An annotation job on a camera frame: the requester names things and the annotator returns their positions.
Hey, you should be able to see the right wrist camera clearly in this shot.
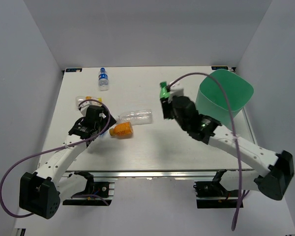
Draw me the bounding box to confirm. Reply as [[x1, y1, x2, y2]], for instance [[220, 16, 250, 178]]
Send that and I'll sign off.
[[168, 82, 184, 103]]

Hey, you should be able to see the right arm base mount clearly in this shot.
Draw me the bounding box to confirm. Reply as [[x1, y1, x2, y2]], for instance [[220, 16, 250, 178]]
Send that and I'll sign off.
[[193, 170, 238, 209]]

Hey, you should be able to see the blue cap water bottle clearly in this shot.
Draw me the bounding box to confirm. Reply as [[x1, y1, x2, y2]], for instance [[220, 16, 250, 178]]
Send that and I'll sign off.
[[98, 67, 109, 91]]

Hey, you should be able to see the clear bottle blue label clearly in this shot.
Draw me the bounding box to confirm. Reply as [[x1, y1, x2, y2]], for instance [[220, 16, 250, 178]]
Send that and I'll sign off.
[[99, 130, 109, 138]]

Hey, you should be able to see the green plastic bin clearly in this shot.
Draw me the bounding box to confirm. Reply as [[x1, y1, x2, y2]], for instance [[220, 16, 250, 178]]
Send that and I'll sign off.
[[195, 69, 254, 127]]

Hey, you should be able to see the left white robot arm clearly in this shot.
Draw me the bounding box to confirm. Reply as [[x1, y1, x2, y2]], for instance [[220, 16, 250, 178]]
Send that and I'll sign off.
[[19, 105, 116, 219]]

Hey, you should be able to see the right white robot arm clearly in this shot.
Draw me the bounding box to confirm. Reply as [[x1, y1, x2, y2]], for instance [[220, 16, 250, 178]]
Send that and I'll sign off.
[[160, 96, 295, 201]]

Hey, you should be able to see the purple cable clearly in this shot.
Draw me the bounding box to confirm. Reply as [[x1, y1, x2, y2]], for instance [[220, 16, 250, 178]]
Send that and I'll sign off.
[[0, 99, 111, 219], [166, 72, 249, 232]]

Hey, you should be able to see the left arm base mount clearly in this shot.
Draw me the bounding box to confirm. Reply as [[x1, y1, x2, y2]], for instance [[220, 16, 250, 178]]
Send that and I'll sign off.
[[56, 171, 115, 206]]

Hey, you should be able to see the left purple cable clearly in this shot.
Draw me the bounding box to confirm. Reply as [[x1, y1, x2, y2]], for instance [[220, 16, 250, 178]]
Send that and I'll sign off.
[[0, 99, 111, 219]]

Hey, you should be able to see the left blue table sticker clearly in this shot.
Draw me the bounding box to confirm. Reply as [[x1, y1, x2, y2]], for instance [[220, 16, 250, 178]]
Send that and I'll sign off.
[[65, 68, 82, 73]]

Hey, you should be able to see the small bottle yellow cap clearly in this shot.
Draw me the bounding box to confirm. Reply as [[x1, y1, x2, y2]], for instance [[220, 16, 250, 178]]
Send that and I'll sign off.
[[75, 96, 102, 109]]

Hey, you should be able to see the right blue table sticker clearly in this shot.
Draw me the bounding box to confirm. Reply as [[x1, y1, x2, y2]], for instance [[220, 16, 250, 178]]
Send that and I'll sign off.
[[211, 66, 229, 70]]

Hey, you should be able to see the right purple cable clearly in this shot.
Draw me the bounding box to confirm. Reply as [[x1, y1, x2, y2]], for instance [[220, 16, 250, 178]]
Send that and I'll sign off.
[[166, 72, 249, 232]]

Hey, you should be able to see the green soda bottle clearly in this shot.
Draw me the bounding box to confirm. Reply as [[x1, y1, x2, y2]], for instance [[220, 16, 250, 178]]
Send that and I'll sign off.
[[159, 81, 170, 99]]

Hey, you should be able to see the blue table sticker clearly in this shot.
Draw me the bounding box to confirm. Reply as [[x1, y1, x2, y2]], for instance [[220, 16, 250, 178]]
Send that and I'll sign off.
[[65, 68, 82, 73], [211, 66, 229, 70]]

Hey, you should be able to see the orange juice bottle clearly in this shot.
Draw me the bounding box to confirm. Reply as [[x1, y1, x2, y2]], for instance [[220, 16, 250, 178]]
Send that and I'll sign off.
[[109, 122, 133, 138]]

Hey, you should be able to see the large clear plastic bottle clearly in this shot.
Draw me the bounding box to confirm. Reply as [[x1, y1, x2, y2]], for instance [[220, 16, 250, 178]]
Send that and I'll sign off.
[[116, 109, 153, 125]]

